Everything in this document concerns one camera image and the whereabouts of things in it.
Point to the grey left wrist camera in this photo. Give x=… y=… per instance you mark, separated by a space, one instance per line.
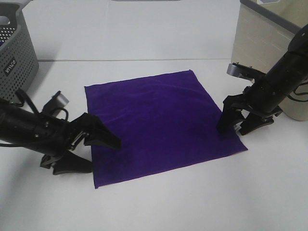
x=57 y=100

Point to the beige storage bin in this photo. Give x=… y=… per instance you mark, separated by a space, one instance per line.
x=263 y=34

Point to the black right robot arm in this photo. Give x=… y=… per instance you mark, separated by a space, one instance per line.
x=292 y=67

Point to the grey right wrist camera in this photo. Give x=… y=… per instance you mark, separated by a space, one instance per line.
x=244 y=72

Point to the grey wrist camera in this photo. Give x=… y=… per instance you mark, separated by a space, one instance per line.
x=244 y=72
x=57 y=100

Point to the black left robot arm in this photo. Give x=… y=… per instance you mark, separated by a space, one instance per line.
x=21 y=128

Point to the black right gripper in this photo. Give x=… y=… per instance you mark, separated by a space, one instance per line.
x=254 y=107

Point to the purple towel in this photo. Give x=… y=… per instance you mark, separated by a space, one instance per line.
x=164 y=122

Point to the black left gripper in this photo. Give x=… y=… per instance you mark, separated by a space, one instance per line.
x=65 y=136

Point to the grey perforated plastic basket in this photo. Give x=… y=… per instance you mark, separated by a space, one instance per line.
x=18 y=60

